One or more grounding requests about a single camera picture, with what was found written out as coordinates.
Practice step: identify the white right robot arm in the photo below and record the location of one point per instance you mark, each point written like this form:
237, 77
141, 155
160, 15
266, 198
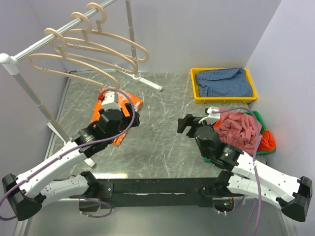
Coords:
242, 175

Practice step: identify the blue checked shirt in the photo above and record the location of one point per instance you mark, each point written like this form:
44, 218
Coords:
231, 82

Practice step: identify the pink t shirt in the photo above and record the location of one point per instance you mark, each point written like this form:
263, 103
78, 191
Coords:
239, 129

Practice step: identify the beige rear hanger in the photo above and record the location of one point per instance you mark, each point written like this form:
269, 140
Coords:
138, 53

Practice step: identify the yellow plastic tray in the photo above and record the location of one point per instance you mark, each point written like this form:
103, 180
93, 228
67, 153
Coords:
203, 100

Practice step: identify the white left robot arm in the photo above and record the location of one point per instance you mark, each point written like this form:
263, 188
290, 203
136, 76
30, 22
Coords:
29, 192

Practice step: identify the orange white folded shirt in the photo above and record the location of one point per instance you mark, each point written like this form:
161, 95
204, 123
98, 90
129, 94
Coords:
137, 102

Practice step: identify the green plastic tray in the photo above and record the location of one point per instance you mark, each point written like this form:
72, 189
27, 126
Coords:
258, 118

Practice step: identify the beige middle hanger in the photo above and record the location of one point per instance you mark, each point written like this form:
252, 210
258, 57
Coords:
79, 39

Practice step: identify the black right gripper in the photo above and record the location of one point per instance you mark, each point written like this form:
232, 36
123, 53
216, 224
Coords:
189, 120

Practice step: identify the orange red clothes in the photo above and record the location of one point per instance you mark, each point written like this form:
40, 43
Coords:
267, 142

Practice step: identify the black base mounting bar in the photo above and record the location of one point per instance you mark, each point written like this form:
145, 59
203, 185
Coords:
159, 192

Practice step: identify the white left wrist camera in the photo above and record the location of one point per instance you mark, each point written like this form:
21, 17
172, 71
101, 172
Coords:
110, 101

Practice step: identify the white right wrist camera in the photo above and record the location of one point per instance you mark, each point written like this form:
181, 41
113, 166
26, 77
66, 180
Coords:
212, 115

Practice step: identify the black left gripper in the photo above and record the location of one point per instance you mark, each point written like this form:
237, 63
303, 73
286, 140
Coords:
127, 120

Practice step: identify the silver white clothes rack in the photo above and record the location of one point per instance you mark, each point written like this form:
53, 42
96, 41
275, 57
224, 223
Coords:
10, 64

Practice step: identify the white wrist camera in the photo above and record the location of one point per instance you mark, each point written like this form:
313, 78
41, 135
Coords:
212, 115
110, 101

